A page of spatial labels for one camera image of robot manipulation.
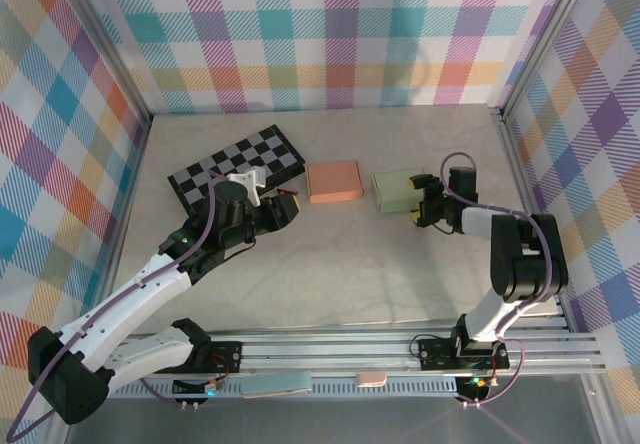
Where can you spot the light green paper box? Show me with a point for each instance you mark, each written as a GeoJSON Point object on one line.
{"type": "Point", "coordinates": [395, 191]}

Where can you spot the aluminium frame rail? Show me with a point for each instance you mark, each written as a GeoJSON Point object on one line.
{"type": "Point", "coordinates": [325, 351]}

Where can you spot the small pink flat piece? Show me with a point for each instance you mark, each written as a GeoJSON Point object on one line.
{"type": "Point", "coordinates": [371, 379]}

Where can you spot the aluminium frame post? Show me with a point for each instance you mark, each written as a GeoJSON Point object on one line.
{"type": "Point", "coordinates": [545, 39]}
{"type": "Point", "coordinates": [106, 39]}

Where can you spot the orange paper box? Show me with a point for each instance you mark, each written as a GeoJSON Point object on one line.
{"type": "Point", "coordinates": [332, 181]}

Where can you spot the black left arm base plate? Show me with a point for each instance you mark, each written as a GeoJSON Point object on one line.
{"type": "Point", "coordinates": [225, 356]}

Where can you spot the grey-blue flat strip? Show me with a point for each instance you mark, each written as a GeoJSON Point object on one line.
{"type": "Point", "coordinates": [275, 384]}

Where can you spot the black and grey checkerboard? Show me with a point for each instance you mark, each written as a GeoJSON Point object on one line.
{"type": "Point", "coordinates": [260, 149]}

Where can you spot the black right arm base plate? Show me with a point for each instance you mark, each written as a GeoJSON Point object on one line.
{"type": "Point", "coordinates": [435, 354]}

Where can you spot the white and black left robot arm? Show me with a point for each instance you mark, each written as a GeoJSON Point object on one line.
{"type": "Point", "coordinates": [130, 299]}

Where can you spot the small black control board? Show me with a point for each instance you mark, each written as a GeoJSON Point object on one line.
{"type": "Point", "coordinates": [195, 388]}
{"type": "Point", "coordinates": [475, 384]}

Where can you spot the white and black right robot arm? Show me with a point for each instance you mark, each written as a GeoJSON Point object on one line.
{"type": "Point", "coordinates": [525, 259]}

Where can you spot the aluminium side rail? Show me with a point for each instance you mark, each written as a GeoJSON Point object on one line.
{"type": "Point", "coordinates": [517, 164]}

